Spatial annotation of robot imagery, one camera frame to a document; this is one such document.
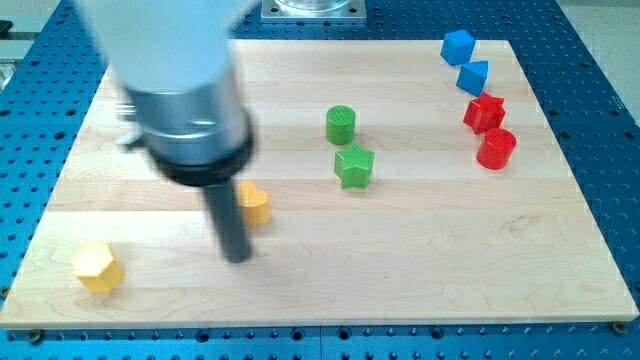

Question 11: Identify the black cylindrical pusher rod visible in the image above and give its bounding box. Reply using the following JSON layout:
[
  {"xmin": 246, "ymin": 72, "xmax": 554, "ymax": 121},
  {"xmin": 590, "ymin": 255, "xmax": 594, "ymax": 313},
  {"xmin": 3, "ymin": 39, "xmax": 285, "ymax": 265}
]
[{"xmin": 203, "ymin": 179, "xmax": 252, "ymax": 263}]

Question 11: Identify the yellow heart block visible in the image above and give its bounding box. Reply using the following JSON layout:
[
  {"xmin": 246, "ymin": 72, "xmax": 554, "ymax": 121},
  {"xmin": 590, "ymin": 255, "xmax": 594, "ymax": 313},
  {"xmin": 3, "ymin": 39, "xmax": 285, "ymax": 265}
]
[{"xmin": 238, "ymin": 181, "xmax": 271, "ymax": 226}]

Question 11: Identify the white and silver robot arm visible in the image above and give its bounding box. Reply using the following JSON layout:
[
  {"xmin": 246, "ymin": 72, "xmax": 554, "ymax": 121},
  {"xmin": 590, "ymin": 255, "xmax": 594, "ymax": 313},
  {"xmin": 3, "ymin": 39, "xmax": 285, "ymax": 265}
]
[{"xmin": 75, "ymin": 0, "xmax": 254, "ymax": 263}]

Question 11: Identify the yellow hexagon block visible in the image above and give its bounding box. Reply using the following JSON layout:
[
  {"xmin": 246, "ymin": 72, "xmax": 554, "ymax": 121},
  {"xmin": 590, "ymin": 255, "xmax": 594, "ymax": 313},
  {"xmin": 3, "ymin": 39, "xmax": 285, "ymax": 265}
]
[{"xmin": 73, "ymin": 243, "xmax": 125, "ymax": 293}]

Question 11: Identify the green star block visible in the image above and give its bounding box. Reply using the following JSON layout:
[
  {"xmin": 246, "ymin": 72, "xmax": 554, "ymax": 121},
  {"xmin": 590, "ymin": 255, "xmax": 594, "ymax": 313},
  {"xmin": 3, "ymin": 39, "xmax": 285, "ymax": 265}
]
[{"xmin": 334, "ymin": 143, "xmax": 375, "ymax": 189}]

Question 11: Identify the green cylinder block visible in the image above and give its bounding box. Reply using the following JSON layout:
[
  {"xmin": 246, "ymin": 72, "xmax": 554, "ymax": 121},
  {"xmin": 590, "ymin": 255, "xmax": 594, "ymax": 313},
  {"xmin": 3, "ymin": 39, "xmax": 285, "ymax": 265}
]
[{"xmin": 325, "ymin": 105, "xmax": 356, "ymax": 145}]

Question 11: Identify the light wooden board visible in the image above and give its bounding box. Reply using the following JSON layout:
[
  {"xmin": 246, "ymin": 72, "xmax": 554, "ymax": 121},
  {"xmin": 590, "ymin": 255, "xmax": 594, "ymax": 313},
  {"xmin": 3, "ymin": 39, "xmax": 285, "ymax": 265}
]
[{"xmin": 1, "ymin": 40, "xmax": 638, "ymax": 330}]

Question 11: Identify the red cylinder block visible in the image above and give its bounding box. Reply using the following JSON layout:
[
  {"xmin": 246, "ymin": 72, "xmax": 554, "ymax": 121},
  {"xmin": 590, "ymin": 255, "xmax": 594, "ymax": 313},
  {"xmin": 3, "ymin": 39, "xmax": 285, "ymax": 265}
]
[{"xmin": 476, "ymin": 128, "xmax": 517, "ymax": 170}]

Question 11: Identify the red star block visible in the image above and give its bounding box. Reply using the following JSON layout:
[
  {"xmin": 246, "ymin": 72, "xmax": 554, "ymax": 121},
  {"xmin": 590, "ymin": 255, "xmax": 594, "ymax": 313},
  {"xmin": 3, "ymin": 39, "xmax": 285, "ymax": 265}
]
[{"xmin": 463, "ymin": 92, "xmax": 506, "ymax": 135}]

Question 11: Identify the blue triangle block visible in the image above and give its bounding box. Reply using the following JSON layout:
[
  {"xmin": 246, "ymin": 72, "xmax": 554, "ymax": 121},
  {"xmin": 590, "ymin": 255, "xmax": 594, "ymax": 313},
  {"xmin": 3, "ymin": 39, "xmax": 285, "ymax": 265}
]
[{"xmin": 456, "ymin": 61, "xmax": 489, "ymax": 97}]

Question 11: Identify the blue cube block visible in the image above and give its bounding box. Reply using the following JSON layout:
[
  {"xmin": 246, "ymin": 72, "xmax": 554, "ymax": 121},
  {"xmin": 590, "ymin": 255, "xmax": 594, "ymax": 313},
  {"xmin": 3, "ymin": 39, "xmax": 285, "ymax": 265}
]
[{"xmin": 440, "ymin": 30, "xmax": 476, "ymax": 66}]

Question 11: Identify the blue perforated metal plate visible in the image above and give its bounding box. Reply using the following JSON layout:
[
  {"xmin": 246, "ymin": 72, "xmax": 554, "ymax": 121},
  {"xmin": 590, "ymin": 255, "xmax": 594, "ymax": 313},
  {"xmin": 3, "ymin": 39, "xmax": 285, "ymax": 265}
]
[{"xmin": 1, "ymin": 1, "xmax": 639, "ymax": 359}]

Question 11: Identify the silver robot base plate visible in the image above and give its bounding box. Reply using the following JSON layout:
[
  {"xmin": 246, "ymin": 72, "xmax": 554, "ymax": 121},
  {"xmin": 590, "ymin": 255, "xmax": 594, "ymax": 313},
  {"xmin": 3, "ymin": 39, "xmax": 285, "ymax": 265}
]
[{"xmin": 261, "ymin": 0, "xmax": 367, "ymax": 21}]

